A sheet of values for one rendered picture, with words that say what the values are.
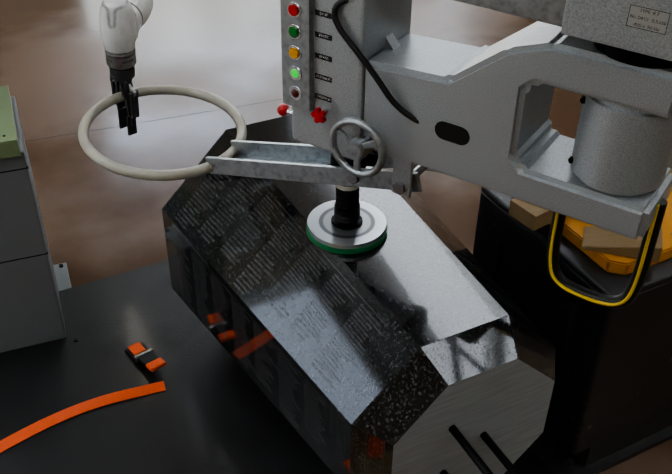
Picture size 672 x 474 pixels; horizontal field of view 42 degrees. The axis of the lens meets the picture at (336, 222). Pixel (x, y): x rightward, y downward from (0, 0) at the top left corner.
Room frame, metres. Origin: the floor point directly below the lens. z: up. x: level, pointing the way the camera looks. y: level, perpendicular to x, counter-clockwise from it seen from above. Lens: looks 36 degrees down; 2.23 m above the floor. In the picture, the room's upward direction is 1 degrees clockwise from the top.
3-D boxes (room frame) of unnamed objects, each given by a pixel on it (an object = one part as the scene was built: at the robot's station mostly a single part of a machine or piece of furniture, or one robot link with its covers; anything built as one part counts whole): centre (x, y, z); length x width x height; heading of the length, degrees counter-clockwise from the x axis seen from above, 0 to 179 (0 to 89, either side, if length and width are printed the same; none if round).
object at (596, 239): (1.91, -0.78, 0.80); 0.20 x 0.10 x 0.05; 74
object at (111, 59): (2.43, 0.66, 1.07); 0.09 x 0.09 x 0.06
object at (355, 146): (1.74, -0.06, 1.20); 0.15 x 0.10 x 0.15; 57
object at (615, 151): (1.55, -0.58, 1.34); 0.19 x 0.19 x 0.20
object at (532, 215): (2.07, -0.60, 0.81); 0.20 x 0.10 x 0.05; 126
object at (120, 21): (2.44, 0.65, 1.18); 0.13 x 0.11 x 0.16; 174
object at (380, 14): (1.86, -0.10, 1.32); 0.36 x 0.22 x 0.45; 57
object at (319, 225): (1.91, -0.03, 0.84); 0.21 x 0.21 x 0.01
